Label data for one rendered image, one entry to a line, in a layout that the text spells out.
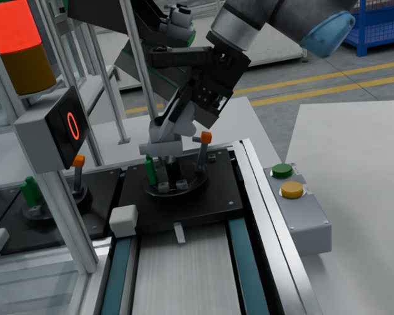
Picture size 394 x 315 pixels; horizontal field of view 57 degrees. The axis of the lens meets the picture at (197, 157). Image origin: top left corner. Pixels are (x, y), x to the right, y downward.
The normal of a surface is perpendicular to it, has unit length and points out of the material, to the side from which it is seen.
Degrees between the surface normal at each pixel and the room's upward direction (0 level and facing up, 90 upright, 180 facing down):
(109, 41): 90
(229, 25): 72
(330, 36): 80
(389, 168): 0
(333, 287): 0
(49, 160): 90
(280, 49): 90
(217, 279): 0
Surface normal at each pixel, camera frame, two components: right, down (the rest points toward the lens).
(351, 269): -0.18, -0.87
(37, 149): 0.05, 0.47
